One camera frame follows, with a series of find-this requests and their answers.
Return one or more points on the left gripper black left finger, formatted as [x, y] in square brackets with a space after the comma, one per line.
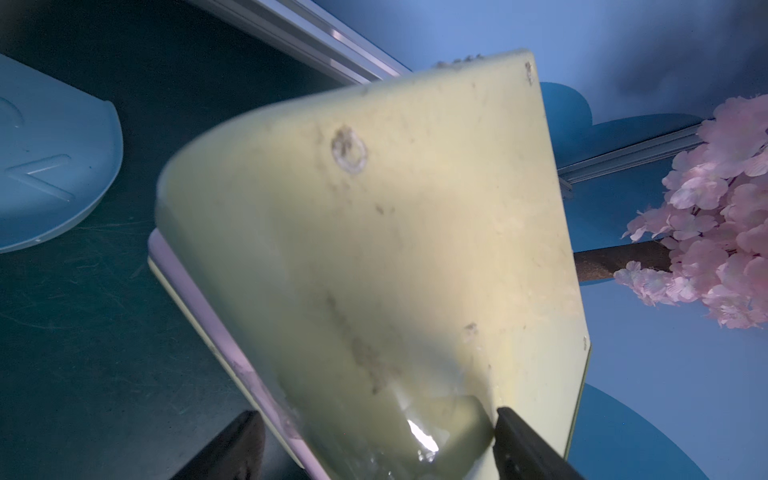
[235, 453]

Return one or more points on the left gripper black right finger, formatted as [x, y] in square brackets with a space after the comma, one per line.
[521, 454]

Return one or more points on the yellow-green drawer cabinet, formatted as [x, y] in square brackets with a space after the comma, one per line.
[394, 261]

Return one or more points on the pink cherry blossom tree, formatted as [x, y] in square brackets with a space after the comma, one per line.
[707, 242]

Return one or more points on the blue toy dustpan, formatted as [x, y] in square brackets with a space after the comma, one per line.
[61, 150]

